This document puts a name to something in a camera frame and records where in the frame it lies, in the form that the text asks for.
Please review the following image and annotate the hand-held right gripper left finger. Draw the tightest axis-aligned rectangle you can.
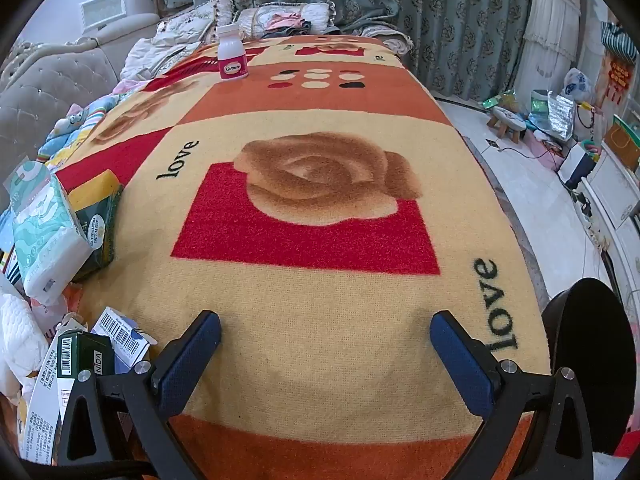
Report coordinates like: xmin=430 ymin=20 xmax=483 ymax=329
xmin=60 ymin=310 xmax=223 ymax=480

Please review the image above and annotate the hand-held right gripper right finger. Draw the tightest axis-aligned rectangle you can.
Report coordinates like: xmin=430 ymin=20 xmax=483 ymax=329
xmin=430 ymin=310 xmax=596 ymax=480

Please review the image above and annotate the green white box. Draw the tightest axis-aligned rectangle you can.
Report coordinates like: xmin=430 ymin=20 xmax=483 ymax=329
xmin=56 ymin=330 xmax=116 ymax=378

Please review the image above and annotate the black trash bin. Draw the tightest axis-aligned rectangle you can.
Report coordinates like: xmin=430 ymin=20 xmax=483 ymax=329
xmin=542 ymin=277 xmax=633 ymax=456

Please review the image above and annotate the white blue box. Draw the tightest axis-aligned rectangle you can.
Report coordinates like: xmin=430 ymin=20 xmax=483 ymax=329
xmin=95 ymin=307 xmax=156 ymax=376

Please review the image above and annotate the rose printed blanket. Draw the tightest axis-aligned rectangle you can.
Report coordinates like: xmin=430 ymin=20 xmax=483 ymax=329
xmin=52 ymin=35 xmax=551 ymax=480

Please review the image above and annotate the yellow green sponge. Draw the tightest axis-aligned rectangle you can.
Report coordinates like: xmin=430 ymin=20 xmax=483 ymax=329
xmin=55 ymin=170 xmax=124 ymax=281

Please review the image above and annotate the white padded cloth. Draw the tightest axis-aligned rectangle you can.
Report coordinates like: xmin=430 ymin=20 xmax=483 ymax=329
xmin=0 ymin=290 xmax=51 ymax=401

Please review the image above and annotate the teal white tissue pack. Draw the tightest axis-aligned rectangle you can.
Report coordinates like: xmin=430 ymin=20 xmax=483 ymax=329
xmin=12 ymin=175 xmax=93 ymax=306

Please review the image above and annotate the white box appliance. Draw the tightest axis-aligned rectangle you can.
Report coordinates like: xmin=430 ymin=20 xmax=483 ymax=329
xmin=557 ymin=142 xmax=598 ymax=188

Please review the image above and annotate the white tv cabinet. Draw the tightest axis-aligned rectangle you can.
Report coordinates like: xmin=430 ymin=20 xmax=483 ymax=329
xmin=570 ymin=125 xmax=640 ymax=281

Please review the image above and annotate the small wooden stool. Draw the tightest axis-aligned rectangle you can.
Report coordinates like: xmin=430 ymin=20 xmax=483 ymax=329
xmin=487 ymin=106 xmax=526 ymax=141

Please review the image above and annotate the colourful cartoon quilt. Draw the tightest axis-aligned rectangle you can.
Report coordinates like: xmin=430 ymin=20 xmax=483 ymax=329
xmin=37 ymin=92 xmax=126 ymax=166

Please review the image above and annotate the silver insulated bag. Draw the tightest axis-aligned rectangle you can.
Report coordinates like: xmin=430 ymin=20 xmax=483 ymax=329
xmin=547 ymin=92 xmax=576 ymax=141

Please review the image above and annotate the white plastic bag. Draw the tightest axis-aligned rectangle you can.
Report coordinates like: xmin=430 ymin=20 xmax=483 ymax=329
xmin=564 ymin=67 xmax=596 ymax=106

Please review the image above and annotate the white bottle pink label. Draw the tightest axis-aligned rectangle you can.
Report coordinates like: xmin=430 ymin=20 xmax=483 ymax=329
xmin=216 ymin=23 xmax=250 ymax=81

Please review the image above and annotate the grey tufted sofa back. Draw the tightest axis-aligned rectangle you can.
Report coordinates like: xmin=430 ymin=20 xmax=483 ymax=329
xmin=0 ymin=12 xmax=161 ymax=186

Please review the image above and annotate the beige embroidered pillow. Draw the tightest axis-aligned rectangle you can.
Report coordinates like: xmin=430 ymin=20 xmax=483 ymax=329
xmin=155 ymin=0 xmax=236 ymax=48

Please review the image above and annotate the green patterned curtain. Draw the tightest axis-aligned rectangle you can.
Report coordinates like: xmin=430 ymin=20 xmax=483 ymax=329
xmin=155 ymin=0 xmax=533 ymax=103

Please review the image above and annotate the frilled floral pillow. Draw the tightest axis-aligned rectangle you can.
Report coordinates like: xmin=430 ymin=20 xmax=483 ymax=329
xmin=237 ymin=1 xmax=336 ymax=41

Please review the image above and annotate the red wall hanging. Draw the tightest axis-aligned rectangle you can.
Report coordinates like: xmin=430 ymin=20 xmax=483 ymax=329
xmin=605 ymin=52 xmax=633 ymax=116

